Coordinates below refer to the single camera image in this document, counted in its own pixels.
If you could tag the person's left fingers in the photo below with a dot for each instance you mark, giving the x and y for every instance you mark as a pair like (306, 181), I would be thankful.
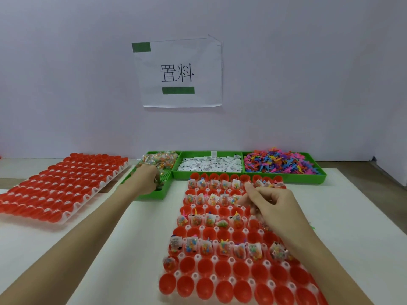
(155, 177)

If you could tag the white tray fully shell-filled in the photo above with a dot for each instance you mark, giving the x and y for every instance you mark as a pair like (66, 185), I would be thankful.
(106, 181)

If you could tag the pile of clear bead packets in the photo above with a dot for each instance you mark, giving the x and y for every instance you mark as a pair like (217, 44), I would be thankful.
(160, 159)

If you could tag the white tray with part-filled shells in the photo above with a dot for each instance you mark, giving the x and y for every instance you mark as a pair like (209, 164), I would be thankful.
(213, 261)

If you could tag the clear toy packets in shells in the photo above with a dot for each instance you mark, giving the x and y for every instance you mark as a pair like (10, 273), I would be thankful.
(206, 219)

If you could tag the rows of empty red shells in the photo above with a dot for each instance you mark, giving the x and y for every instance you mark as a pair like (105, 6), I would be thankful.
(63, 184)

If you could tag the pile of small white packets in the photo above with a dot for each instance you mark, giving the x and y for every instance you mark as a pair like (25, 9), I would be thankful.
(210, 164)

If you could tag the rows of red half shells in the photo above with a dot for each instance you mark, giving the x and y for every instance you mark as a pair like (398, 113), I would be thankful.
(222, 269)

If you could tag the person's left hand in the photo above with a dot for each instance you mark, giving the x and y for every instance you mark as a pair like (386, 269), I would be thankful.
(144, 181)

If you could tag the white paper wall sign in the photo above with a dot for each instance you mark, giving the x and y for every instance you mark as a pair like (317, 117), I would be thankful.
(190, 60)

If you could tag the person's right thumb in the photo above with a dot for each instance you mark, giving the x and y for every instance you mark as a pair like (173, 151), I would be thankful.
(249, 189)

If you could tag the white table sheet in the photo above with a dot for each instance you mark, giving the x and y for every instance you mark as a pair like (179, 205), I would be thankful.
(343, 235)

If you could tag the green tray of white packets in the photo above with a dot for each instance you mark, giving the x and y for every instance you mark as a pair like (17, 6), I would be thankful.
(206, 174)

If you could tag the green tray of plastic toys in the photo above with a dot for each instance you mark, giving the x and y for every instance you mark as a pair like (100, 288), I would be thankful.
(305, 177)

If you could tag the pile of colourful plastic toys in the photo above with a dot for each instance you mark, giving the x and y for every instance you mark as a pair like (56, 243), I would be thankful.
(279, 162)

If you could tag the square green tape piece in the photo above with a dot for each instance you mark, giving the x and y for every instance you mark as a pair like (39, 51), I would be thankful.
(141, 47)

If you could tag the person's right hand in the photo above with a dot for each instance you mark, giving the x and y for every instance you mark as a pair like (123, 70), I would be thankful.
(276, 212)

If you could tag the person's left forearm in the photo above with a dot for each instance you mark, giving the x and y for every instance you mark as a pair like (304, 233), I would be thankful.
(73, 247)

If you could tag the person's right forearm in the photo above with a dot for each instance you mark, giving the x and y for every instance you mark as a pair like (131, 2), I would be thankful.
(327, 266)

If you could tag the long green tape strip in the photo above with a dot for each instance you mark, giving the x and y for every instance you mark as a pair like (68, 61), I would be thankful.
(178, 90)

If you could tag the green tray with perforated floor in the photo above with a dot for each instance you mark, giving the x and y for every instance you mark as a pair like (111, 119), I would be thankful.
(165, 182)

